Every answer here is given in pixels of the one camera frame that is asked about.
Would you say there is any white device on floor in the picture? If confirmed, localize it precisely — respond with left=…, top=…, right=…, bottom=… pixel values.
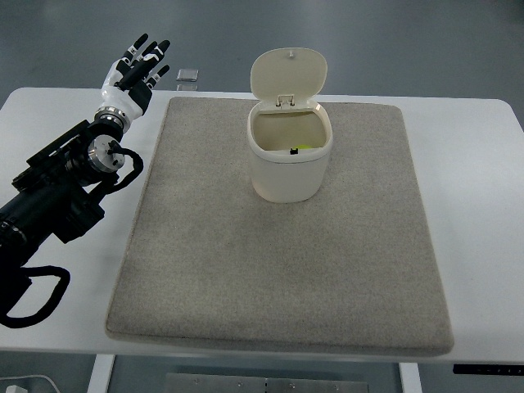
left=1, top=374, right=61, bottom=393

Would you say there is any grey felt mat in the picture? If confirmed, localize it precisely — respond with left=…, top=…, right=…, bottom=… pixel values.
left=106, top=97, right=454, bottom=356

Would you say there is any black table control panel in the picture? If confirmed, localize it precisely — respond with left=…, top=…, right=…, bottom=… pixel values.
left=453, top=364, right=524, bottom=377

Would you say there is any small clear plastic square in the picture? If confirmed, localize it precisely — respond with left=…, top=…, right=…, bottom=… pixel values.
left=176, top=69, right=199, bottom=82

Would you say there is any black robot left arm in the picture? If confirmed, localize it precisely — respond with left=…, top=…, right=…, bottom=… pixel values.
left=1, top=106, right=144, bottom=328

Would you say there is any white table leg left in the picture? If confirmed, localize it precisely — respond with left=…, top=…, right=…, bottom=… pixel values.
left=87, top=355, right=115, bottom=393

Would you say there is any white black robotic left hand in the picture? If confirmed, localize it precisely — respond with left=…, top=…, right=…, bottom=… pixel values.
left=101, top=34, right=170, bottom=121

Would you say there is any white table leg right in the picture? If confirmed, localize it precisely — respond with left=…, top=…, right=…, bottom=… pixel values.
left=399, top=363, right=422, bottom=393

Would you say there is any white table leg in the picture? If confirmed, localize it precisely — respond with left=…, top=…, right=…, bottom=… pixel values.
left=399, top=363, right=422, bottom=393
left=87, top=355, right=115, bottom=393

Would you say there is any beige lidded bin box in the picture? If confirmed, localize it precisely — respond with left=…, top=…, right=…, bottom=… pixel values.
left=246, top=47, right=333, bottom=203

